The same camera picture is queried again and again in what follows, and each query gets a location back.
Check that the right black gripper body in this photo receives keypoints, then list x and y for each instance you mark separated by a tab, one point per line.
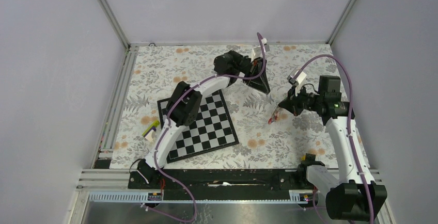
303	100

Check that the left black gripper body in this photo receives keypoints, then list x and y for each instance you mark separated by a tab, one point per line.
240	63

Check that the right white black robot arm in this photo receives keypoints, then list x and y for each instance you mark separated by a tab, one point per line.
354	195

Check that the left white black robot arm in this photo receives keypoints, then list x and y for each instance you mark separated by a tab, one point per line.
184	103

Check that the black white chessboard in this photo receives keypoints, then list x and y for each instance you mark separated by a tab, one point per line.
211	130

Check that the floral patterned table mat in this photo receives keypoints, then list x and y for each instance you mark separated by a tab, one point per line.
157	70

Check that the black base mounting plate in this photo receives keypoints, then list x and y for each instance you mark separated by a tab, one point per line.
225	184

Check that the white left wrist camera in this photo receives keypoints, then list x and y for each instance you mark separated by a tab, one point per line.
257	51

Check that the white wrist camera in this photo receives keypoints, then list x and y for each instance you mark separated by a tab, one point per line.
296	77
257	51

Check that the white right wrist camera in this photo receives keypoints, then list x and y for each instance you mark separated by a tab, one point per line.
296	77

